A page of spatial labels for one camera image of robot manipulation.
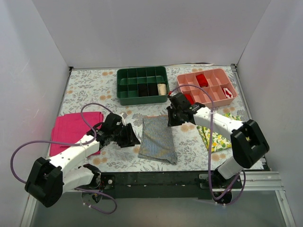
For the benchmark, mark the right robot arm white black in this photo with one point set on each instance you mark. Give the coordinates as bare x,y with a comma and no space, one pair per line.
248,142

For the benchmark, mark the green divided organizer tray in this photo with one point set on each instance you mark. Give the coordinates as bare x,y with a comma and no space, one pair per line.
127,81

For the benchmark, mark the lemon print folded cloth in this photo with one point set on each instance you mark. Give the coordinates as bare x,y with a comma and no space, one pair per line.
219,142

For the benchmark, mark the red white rolled cloth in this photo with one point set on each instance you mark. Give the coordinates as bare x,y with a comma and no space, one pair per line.
228,94

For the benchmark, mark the black metal base rail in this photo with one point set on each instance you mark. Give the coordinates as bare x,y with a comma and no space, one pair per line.
169,184

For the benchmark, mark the black rolled cloth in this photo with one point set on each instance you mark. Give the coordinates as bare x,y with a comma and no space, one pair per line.
152,89
142,90

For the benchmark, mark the red rolled cloth lower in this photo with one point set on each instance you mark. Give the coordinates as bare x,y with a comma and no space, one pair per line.
189,98

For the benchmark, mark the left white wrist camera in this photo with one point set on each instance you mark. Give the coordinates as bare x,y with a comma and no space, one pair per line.
123,117

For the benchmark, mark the grey striped boxer underwear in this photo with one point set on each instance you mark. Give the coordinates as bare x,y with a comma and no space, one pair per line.
157,140

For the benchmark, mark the red rolled cloth upper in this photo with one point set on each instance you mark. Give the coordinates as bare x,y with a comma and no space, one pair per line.
201,79

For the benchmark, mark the beige rolled sock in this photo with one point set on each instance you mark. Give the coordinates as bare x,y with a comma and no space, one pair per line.
162,89

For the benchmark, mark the pink folded cloth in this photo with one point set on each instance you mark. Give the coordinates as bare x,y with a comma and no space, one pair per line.
70,128

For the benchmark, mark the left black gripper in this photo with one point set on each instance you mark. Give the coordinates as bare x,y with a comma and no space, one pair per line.
126,135

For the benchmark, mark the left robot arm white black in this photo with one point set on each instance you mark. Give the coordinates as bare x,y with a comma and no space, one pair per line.
50,178

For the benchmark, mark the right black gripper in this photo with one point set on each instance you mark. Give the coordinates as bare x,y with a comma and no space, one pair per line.
173,116

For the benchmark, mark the pink divided organizer tray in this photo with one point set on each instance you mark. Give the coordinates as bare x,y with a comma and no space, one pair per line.
212,95

